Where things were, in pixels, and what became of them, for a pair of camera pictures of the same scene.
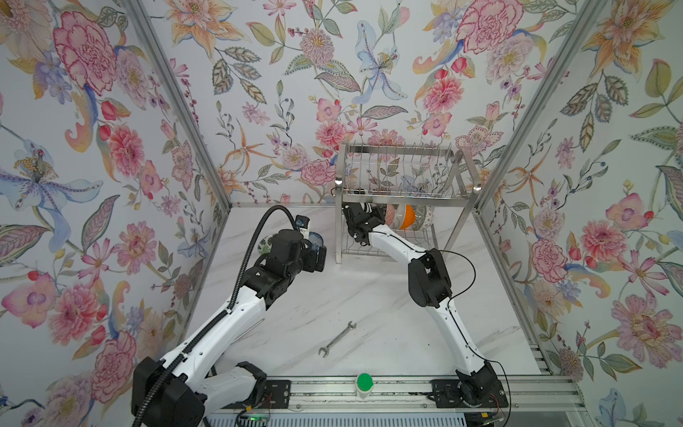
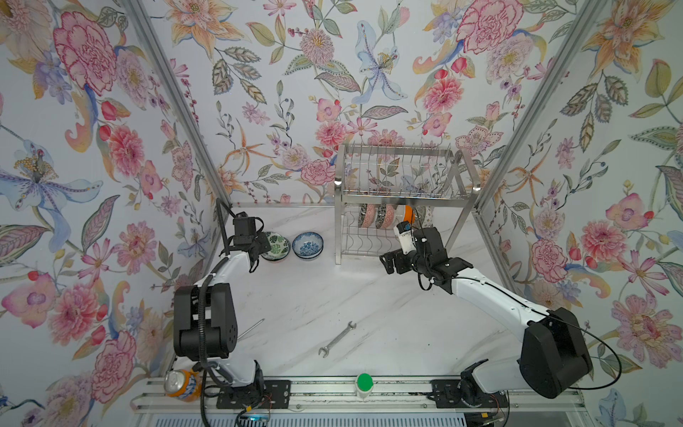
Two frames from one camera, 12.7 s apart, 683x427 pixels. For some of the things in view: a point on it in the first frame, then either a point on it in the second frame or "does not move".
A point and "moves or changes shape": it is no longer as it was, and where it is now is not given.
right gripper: x=377 y=213 to x=400 y=256
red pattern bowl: x=389 y=214 moves or changes shape
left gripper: x=312 y=263 to x=264 y=244
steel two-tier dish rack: x=381 y=175 does not move
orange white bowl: x=409 y=217 does not move
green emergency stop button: x=365 y=383 does not move
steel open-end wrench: x=325 y=349 does not move
